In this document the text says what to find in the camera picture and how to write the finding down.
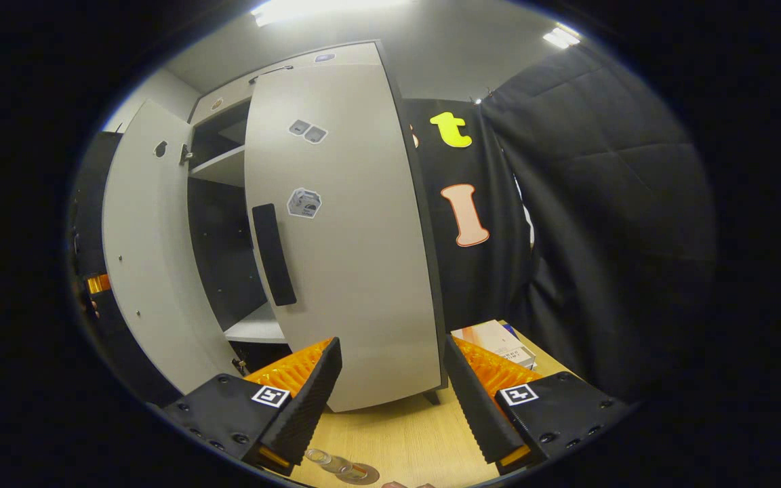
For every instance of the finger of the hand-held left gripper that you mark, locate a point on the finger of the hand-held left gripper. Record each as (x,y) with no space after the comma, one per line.
(97,283)

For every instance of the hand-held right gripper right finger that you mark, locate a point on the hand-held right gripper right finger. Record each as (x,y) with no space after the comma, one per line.
(475,407)

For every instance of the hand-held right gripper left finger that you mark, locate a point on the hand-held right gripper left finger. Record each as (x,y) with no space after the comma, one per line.
(309,407)

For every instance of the clear glass bottle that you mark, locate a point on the clear glass bottle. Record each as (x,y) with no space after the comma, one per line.
(326,461)

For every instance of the white cabinet door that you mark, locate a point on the white cabinet door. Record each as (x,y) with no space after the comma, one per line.
(363,271)
(153,271)

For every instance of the metal door hinge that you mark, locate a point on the metal door hinge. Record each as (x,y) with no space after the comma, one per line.
(186,154)
(238,366)

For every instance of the white cabinet shelf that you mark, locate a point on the white cabinet shelf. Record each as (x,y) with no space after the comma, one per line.
(224,168)
(258,329)

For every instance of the white and grey cabinet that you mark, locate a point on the white and grey cabinet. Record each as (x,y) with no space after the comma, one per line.
(221,237)

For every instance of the white cardboard box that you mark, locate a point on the white cardboard box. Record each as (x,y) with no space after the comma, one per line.
(492,339)

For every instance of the black backdrop cloth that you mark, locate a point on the black backdrop cloth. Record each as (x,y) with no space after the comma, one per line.
(601,237)

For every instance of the long ceiling light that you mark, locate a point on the long ceiling light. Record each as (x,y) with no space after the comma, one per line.
(323,8)

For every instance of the small ceiling light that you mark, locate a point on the small ceiling light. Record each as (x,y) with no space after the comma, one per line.
(561,36)

